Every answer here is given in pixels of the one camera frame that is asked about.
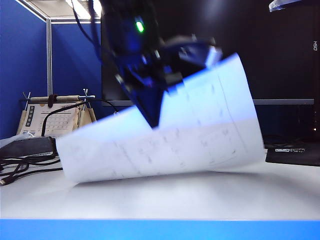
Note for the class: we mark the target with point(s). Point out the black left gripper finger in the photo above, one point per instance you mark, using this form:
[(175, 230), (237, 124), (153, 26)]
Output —
[(192, 55), (150, 110)]

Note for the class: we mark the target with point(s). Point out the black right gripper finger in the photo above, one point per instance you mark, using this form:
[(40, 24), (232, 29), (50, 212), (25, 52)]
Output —
[(282, 6)]

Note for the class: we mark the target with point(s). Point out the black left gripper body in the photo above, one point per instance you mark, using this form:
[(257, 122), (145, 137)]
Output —
[(142, 72)]

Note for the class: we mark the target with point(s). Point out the white handwritten paper sheet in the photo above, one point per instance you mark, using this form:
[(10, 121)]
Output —
[(175, 150)]

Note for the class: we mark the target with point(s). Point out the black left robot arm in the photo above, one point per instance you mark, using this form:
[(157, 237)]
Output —
[(125, 25)]

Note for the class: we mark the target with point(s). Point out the black computer monitor silver chin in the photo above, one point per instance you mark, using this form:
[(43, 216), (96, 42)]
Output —
[(275, 55)]

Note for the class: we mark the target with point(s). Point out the black monitor with HSO print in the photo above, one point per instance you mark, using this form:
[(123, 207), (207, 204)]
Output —
[(317, 80)]

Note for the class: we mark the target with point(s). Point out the beige canvas desk calendar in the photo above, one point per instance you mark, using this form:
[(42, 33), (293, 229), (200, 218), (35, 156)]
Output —
[(32, 117)]

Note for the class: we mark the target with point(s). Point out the black power adapter brick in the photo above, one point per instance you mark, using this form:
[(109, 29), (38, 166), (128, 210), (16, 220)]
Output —
[(25, 147)]

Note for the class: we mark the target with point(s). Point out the black mouse pad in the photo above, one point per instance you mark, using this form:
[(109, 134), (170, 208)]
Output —
[(292, 159)]

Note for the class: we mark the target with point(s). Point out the translucent plastic bag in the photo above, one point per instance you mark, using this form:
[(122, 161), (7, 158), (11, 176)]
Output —
[(7, 142)]

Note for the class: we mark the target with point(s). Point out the silver partition top rail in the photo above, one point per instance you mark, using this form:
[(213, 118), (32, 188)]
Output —
[(75, 21)]

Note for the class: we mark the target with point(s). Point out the silver partition post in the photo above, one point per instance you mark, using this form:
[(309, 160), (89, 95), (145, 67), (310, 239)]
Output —
[(50, 62)]

